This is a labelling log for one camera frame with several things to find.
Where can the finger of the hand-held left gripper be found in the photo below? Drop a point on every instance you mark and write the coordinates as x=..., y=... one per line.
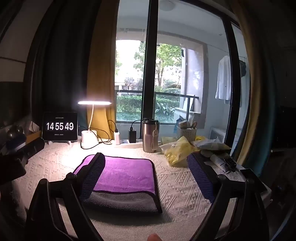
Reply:
x=32, y=147

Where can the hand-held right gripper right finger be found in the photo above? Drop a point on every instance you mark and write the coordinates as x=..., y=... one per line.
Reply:
x=200, y=178

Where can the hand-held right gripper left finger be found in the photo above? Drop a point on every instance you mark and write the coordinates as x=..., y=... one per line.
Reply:
x=93, y=178

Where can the purple and grey towel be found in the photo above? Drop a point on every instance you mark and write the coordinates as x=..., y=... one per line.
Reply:
x=129, y=172

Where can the person's right hand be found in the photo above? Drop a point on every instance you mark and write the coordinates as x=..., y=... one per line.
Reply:
x=157, y=237

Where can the white tube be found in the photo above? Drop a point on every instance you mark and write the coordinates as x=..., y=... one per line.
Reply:
x=218, y=161

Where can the white textured tablecloth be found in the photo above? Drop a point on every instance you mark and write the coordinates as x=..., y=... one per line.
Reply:
x=178, y=192

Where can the black tool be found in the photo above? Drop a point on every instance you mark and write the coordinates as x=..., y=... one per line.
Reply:
x=231, y=164

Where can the black tablet clock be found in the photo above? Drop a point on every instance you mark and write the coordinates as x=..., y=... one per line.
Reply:
x=60, y=126

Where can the yellow plastic bag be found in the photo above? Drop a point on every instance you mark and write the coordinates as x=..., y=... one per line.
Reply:
x=178, y=150

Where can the grey plastic pouch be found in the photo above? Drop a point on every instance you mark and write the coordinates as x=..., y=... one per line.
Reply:
x=214, y=144

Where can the white desk lamp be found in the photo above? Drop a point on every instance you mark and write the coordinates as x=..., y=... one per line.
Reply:
x=89, y=139

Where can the white plastic basket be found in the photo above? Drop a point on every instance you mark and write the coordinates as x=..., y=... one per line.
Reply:
x=186, y=134

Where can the white charger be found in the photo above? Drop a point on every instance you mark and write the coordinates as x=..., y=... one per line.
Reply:
x=117, y=138

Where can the white appliance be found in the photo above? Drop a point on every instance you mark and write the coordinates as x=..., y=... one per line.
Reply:
x=217, y=134

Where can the white power strip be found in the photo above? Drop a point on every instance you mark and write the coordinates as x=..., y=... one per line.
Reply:
x=124, y=141

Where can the scissors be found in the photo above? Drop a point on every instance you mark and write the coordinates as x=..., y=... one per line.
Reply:
x=193, y=125

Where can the black charger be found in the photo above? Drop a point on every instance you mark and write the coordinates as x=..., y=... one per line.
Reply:
x=132, y=136

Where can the steel tumbler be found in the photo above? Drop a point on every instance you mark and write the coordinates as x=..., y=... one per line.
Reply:
x=149, y=136

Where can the dark curtain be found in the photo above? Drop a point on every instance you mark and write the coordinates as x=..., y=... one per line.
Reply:
x=64, y=69

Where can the balcony railing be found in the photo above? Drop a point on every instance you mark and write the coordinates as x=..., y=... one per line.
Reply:
x=168, y=94

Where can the white hanging shirt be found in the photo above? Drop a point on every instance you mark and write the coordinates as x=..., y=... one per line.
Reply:
x=223, y=78

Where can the yellow curtain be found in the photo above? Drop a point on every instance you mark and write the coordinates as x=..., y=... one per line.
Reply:
x=101, y=69
x=256, y=81

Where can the dark hanging garment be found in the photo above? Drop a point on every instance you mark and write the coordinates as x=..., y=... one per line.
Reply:
x=242, y=68

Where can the black sliding door frame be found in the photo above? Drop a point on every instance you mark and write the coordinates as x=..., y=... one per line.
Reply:
x=149, y=58

